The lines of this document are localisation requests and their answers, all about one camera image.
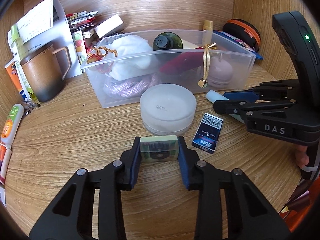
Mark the orange label sanitizer bottle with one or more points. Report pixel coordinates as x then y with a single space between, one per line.
11 125

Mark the white rectangular box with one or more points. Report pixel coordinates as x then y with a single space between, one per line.
109 26

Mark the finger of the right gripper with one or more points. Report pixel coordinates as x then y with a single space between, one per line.
267 91
242 107

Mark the person's hand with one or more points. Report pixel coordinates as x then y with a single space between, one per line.
302 159

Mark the light blue white tube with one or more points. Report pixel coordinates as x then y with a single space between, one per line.
213 96

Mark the black orange zip case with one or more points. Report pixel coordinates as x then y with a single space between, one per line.
244 31

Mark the clear plastic storage bin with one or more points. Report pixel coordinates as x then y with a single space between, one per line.
112 93

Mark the pink round mini vacuum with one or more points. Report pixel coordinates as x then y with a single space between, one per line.
220 73

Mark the white paper document holder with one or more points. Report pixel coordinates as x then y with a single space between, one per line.
45 23

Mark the brown ceramic mug with lid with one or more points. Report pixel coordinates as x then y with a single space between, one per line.
43 71

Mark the stack of books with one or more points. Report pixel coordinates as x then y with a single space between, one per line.
84 22

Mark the green patterned soap bar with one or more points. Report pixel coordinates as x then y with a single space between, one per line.
159 148

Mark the fruit pattern box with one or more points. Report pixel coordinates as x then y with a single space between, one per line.
79 45

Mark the dark green round bottle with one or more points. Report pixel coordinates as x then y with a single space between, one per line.
167 41

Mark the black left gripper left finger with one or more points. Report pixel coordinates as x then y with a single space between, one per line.
70 214

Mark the orange white tube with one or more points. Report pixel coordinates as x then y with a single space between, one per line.
12 71

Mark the white cloth bag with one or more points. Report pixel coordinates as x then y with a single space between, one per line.
134 58

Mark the blue tissue pack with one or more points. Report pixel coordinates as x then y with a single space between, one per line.
250 43

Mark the white round frosted container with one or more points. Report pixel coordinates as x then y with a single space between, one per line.
167 109

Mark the blue Max staples box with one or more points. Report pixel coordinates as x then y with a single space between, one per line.
207 134

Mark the red pouch gold ribbon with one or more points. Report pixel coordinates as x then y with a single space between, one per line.
187 61

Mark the green cap spray bottle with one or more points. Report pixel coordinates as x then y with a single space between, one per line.
19 52

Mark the yellow sunscreen bottle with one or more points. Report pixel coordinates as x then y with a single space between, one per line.
208 27

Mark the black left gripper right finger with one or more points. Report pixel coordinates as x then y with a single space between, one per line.
249 214

